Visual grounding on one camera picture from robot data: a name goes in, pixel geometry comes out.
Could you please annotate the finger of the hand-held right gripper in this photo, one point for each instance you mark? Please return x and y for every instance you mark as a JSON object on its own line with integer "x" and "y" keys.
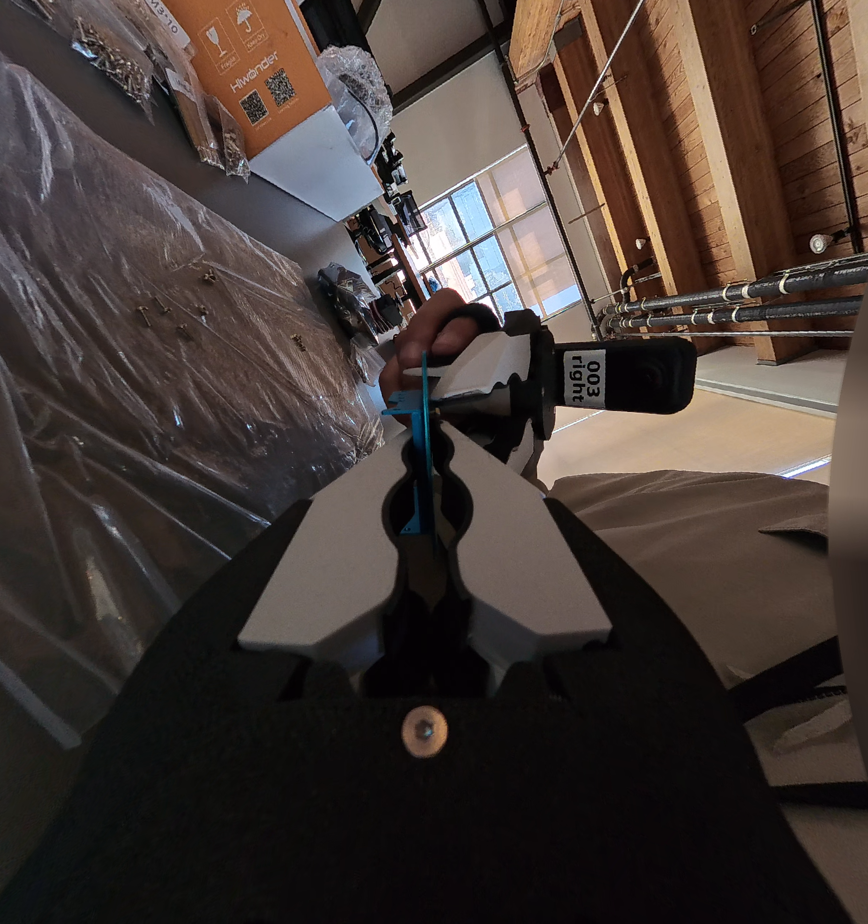
{"x": 488, "y": 404}
{"x": 484, "y": 364}

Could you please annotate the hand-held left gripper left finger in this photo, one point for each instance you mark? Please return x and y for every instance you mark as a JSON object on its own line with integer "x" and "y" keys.
{"x": 325, "y": 570}

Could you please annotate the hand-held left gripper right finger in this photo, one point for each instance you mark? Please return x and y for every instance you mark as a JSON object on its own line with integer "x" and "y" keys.
{"x": 527, "y": 570}

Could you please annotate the small screws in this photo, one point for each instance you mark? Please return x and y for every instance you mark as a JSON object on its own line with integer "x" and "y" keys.
{"x": 161, "y": 307}

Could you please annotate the grey desk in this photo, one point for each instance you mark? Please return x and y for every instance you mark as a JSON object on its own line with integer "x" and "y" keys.
{"x": 289, "y": 224}

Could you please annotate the person's right hand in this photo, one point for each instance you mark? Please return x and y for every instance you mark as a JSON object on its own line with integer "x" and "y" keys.
{"x": 423, "y": 325}

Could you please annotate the large grid window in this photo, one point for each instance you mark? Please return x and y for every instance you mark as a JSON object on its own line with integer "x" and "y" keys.
{"x": 491, "y": 238}

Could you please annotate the bag of dark servo parts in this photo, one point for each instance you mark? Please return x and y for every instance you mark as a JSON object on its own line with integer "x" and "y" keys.
{"x": 340, "y": 289}

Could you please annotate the workbench with dark equipment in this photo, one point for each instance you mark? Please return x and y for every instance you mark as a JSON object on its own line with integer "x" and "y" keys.
{"x": 376, "y": 231}

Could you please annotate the black insulated ceiling pipe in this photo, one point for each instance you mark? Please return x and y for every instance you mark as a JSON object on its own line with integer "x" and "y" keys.
{"x": 802, "y": 283}
{"x": 766, "y": 312}

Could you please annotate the orange and white cardboard box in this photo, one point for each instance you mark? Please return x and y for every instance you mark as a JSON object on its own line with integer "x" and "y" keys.
{"x": 311, "y": 159}

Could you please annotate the bubble wrap bundle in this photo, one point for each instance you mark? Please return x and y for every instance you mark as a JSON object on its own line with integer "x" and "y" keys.
{"x": 354, "y": 79}

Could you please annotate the clear plastic bag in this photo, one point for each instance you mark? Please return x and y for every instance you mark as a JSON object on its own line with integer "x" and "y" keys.
{"x": 116, "y": 289}

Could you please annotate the pile of screw bags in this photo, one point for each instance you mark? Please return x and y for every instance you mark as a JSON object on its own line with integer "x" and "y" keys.
{"x": 116, "y": 61}

